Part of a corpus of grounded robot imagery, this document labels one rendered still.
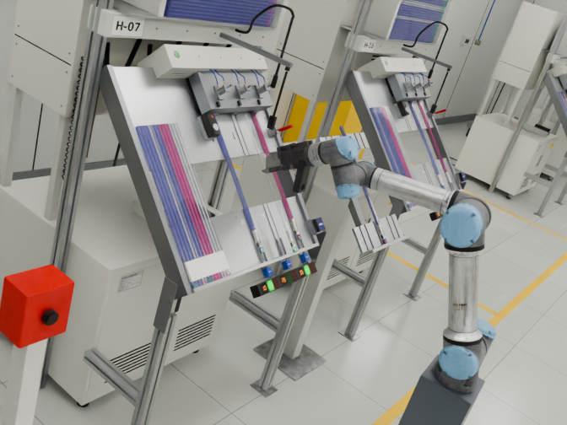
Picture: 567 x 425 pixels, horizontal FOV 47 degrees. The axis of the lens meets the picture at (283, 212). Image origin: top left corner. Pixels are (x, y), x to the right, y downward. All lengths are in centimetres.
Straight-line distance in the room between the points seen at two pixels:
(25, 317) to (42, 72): 88
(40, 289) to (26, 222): 77
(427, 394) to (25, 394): 124
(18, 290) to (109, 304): 57
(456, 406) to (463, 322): 34
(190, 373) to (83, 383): 54
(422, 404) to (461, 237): 65
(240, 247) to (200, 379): 82
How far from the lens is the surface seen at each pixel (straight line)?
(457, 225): 194
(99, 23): 199
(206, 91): 219
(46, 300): 174
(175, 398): 267
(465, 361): 207
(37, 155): 399
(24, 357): 185
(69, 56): 216
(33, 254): 246
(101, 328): 228
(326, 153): 207
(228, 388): 278
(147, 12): 206
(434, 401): 230
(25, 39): 235
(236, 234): 214
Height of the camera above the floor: 173
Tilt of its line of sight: 23 degrees down
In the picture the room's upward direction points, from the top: 18 degrees clockwise
